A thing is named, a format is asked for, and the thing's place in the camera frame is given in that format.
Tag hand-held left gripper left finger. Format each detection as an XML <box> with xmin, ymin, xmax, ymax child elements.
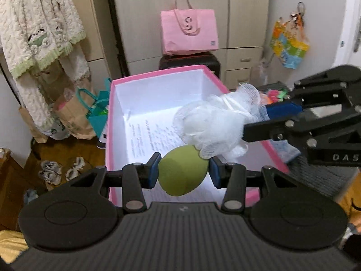
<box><xmin>70</xmin><ymin>152</ymin><xmax>162</xmax><ymax>213</ymax></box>

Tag pink cardboard box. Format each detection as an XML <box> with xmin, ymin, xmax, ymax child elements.
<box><xmin>105</xmin><ymin>64</ymin><xmax>291</xmax><ymax>206</ymax></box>

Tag grey white slipper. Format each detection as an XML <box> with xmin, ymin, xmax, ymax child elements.
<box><xmin>65</xmin><ymin>157</ymin><xmax>86</xmax><ymax>181</ymax></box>

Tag white fuzzy pajama pants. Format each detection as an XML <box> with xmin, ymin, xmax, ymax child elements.
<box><xmin>11</xmin><ymin>44</ymin><xmax>92</xmax><ymax>130</ymax></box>

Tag white mesh bath pouf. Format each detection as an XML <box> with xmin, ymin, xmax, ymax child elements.
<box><xmin>173</xmin><ymin>83</ymin><xmax>267</xmax><ymax>160</ymax></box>

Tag green egg-shaped sponge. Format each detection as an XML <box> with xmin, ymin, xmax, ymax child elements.
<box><xmin>159</xmin><ymin>145</ymin><xmax>210</xmax><ymax>196</ymax></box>

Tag pink tote bag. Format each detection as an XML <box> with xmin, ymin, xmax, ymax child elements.
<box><xmin>161</xmin><ymin>0</ymin><xmax>218</xmax><ymax>56</ymax></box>

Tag printed white paper sheet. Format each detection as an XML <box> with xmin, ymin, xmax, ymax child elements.
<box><xmin>124</xmin><ymin>112</ymin><xmax>204</xmax><ymax>167</ymax></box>

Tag colourful patchwork hanging bag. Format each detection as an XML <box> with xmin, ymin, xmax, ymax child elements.
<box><xmin>269</xmin><ymin>17</ymin><xmax>311</xmax><ymax>70</ymax></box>

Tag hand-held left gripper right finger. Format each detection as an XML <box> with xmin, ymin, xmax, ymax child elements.
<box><xmin>209</xmin><ymin>157</ymin><xmax>298</xmax><ymax>212</ymax></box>

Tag pair of slippers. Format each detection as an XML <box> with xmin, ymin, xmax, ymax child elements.
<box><xmin>39</xmin><ymin>160</ymin><xmax>62</xmax><ymax>184</ymax></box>

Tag red knitted strawberry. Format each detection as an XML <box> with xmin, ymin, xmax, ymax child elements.
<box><xmin>261</xmin><ymin>89</ymin><xmax>291</xmax><ymax>105</ymax></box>

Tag brown paper bag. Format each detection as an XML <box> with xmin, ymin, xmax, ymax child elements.
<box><xmin>18</xmin><ymin>106</ymin><xmax>49</xmax><ymax>143</ymax></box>
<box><xmin>53</xmin><ymin>93</ymin><xmax>98</xmax><ymax>140</ymax></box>

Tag black suitcase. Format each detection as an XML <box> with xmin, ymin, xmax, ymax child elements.
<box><xmin>159</xmin><ymin>52</ymin><xmax>221</xmax><ymax>77</ymax></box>

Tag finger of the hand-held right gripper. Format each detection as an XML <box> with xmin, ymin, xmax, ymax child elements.
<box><xmin>243</xmin><ymin>104</ymin><xmax>361</xmax><ymax>147</ymax></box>
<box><xmin>265</xmin><ymin>65</ymin><xmax>361</xmax><ymax>120</ymax></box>

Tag white fuzzy pajama jacket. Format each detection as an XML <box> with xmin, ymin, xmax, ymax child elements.
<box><xmin>0</xmin><ymin>0</ymin><xmax>86</xmax><ymax>80</ymax></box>

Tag teal gift bag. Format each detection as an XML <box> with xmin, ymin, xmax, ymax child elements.
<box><xmin>77</xmin><ymin>77</ymin><xmax>112</xmax><ymax>137</ymax></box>

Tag white door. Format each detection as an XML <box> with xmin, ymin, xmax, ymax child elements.
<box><xmin>331</xmin><ymin>0</ymin><xmax>361</xmax><ymax>72</ymax></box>

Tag blue white packet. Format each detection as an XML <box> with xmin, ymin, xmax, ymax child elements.
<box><xmin>258</xmin><ymin>106</ymin><xmax>302</xmax><ymax>164</ymax></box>

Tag beige wardrobe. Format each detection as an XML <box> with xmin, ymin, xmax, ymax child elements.
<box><xmin>66</xmin><ymin>0</ymin><xmax>271</xmax><ymax>89</ymax></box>

